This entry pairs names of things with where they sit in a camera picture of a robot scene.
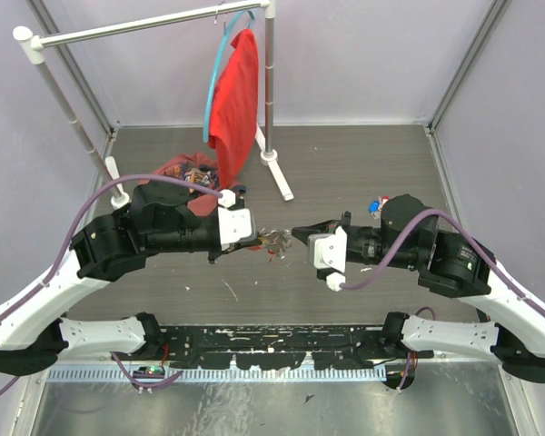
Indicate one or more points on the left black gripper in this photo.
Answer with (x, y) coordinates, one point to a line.
(219, 251)

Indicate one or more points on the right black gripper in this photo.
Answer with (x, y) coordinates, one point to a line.
(304, 232)

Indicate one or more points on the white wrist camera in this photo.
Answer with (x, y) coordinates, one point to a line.
(235, 226)
(327, 254)

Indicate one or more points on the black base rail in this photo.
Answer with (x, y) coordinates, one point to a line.
(276, 347)

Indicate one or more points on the small electronics board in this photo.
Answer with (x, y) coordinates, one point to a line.
(149, 372)

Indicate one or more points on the blue and red keys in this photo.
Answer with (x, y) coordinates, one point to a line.
(376, 206)

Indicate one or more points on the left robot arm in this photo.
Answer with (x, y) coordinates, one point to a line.
(34, 331)

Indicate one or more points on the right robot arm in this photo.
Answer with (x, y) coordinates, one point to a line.
(449, 263)

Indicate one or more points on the grey cable duct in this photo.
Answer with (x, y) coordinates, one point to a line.
(306, 373)

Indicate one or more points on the blue clothes hanger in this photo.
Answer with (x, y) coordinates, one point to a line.
(227, 34)

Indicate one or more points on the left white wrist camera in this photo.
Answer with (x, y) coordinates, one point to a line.
(235, 226)

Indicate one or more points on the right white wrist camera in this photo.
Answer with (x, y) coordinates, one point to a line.
(327, 254)

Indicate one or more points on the red handled keyring with keys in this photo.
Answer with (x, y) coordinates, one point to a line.
(274, 242)

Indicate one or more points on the bright red shirt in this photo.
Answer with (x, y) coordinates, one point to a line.
(233, 120)

